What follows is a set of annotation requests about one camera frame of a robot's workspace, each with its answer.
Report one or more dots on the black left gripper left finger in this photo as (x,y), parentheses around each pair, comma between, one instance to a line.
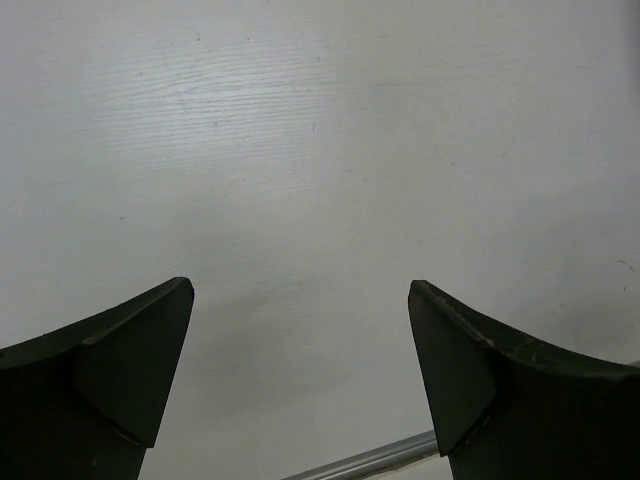
(86,401)

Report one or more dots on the aluminium front table rail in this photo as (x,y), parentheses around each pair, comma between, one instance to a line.
(382,459)

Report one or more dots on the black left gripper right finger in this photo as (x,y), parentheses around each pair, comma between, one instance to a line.
(506,405)

